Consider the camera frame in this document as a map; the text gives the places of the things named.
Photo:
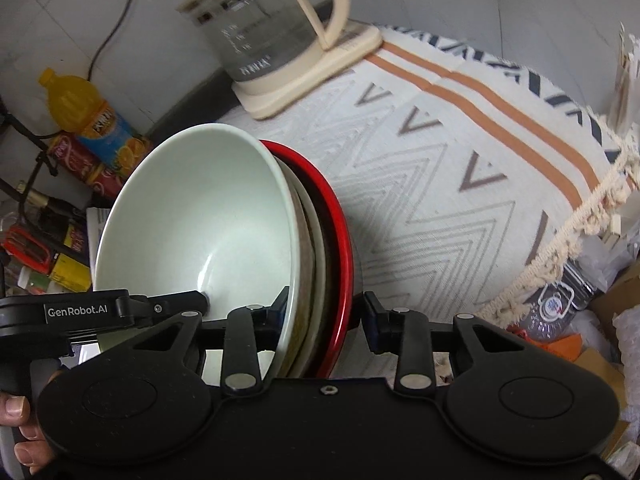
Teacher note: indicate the dark bottle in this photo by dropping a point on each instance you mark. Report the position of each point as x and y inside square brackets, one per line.
[55, 207]

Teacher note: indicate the cardboard box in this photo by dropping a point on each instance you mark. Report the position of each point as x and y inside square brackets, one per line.
[612, 290]

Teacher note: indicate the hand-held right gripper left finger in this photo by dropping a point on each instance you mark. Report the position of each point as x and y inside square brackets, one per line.
[279, 317]

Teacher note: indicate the beige bowl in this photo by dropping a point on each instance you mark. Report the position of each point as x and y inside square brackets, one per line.
[304, 270]

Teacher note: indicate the cream kettle base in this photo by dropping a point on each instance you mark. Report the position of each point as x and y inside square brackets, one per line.
[300, 85]

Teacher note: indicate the bundle of pale sticks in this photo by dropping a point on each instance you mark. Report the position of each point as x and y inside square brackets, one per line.
[625, 85]

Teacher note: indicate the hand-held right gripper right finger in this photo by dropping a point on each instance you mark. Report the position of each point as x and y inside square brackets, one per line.
[372, 322]

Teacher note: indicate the red packet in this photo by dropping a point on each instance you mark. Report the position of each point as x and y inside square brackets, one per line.
[25, 247]

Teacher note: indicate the red plate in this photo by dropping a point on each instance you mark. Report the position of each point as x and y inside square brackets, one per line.
[341, 260]

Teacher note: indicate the yellow box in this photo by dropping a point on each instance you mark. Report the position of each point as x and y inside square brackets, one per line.
[72, 272]

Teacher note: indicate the orange juice bottle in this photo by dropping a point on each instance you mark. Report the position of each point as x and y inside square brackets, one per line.
[90, 115]

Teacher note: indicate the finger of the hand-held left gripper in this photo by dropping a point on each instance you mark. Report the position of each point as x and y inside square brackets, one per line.
[170, 302]

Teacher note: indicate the red snack packets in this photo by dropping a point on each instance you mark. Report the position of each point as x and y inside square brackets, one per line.
[70, 157]

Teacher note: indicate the black metal rack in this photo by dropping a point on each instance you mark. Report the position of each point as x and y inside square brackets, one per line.
[30, 165]

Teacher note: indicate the patterned woven cloth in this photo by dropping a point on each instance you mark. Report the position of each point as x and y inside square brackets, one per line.
[440, 185]

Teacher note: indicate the person's left hand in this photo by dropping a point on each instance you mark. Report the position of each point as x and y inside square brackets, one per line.
[17, 407]

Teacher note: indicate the pale green bowl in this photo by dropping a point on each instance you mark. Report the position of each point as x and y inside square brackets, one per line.
[200, 220]

